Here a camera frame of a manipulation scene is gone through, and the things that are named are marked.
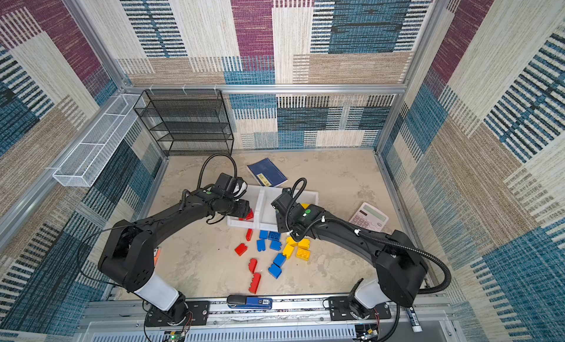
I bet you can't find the blue lego studded brick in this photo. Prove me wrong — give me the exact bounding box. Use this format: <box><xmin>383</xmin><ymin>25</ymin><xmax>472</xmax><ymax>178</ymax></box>
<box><xmin>268</xmin><ymin>232</ymin><xmax>280</xmax><ymax>242</ymax></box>

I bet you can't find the long red lego brick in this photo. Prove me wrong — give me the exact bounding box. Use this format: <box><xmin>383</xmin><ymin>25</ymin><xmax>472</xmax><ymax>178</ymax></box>
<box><xmin>238</xmin><ymin>210</ymin><xmax>255</xmax><ymax>222</ymax></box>

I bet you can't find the small red lego brick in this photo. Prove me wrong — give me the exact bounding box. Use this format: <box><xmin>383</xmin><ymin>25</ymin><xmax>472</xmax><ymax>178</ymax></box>
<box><xmin>235</xmin><ymin>243</ymin><xmax>248</xmax><ymax>256</ymax></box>

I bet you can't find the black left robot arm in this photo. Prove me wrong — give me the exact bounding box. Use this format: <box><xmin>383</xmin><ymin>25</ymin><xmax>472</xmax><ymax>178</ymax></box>
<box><xmin>97</xmin><ymin>173</ymin><xmax>251</xmax><ymax>326</ymax></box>

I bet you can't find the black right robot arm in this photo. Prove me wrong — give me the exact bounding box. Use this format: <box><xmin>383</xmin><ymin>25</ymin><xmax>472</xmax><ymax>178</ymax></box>
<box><xmin>271</xmin><ymin>177</ymin><xmax>452</xmax><ymax>319</ymax></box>

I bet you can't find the white three-compartment bin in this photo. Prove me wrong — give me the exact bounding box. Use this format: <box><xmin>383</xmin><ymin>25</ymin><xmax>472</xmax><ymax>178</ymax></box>
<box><xmin>227</xmin><ymin>183</ymin><xmax>319</xmax><ymax>233</ymax></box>

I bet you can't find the blue lego brick centre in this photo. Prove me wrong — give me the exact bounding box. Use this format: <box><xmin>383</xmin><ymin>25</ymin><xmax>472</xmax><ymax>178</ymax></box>
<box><xmin>269</xmin><ymin>241</ymin><xmax>282</xmax><ymax>252</ymax></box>

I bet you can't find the yellow lego brick slanted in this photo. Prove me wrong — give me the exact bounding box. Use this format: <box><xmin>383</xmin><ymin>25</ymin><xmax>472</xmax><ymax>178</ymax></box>
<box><xmin>282</xmin><ymin>244</ymin><xmax>295</xmax><ymax>260</ymax></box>

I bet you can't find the yellow lego open underside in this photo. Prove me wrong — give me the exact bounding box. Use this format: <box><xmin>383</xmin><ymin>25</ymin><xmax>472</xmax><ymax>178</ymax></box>
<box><xmin>296</xmin><ymin>247</ymin><xmax>310</xmax><ymax>261</ymax></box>

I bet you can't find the blue lego brick left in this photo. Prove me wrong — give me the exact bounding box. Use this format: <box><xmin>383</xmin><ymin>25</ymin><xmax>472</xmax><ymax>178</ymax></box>
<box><xmin>257</xmin><ymin>239</ymin><xmax>266</xmax><ymax>252</ymax></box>

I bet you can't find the blue lego brick lower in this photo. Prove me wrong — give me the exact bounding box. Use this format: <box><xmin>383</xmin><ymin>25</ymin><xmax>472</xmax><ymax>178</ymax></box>
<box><xmin>273</xmin><ymin>253</ymin><xmax>286</xmax><ymax>268</ymax></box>

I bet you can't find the blue notebook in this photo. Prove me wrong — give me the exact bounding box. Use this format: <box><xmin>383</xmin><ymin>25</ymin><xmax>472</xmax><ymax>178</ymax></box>
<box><xmin>247</xmin><ymin>158</ymin><xmax>288</xmax><ymax>188</ymax></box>

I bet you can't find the blue lego brick bottom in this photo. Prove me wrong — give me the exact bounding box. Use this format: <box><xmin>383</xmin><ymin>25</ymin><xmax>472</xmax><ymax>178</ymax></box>
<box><xmin>268</xmin><ymin>263</ymin><xmax>282</xmax><ymax>279</ymax></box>

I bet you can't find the pink calculator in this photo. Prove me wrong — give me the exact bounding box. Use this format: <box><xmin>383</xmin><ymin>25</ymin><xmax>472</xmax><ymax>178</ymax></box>
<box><xmin>350</xmin><ymin>202</ymin><xmax>389</xmax><ymax>232</ymax></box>

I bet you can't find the red stepped lego brick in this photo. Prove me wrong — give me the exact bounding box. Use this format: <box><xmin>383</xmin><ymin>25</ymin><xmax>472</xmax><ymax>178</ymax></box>
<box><xmin>249</xmin><ymin>272</ymin><xmax>261</xmax><ymax>294</ymax></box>

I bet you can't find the black wire shelf rack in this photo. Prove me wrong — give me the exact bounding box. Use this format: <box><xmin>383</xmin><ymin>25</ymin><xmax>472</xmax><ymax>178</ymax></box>
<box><xmin>133</xmin><ymin>89</ymin><xmax>234</xmax><ymax>157</ymax></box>

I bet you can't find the aluminium rail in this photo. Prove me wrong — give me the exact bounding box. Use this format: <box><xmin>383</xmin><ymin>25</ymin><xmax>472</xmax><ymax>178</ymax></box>
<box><xmin>79</xmin><ymin>291</ymin><xmax>451</xmax><ymax>330</ymax></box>

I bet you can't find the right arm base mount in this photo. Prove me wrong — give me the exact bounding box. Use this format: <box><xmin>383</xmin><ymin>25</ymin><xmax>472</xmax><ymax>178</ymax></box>
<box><xmin>324</xmin><ymin>296</ymin><xmax>392</xmax><ymax>321</ymax></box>

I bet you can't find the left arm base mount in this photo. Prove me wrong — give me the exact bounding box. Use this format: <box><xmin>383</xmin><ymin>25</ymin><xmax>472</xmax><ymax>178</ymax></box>
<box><xmin>145</xmin><ymin>301</ymin><xmax>210</xmax><ymax>327</ymax></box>

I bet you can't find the white wire mesh basket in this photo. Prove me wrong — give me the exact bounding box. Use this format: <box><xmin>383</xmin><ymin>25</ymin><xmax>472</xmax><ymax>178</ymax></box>
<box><xmin>52</xmin><ymin>94</ymin><xmax>140</xmax><ymax>188</ymax></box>

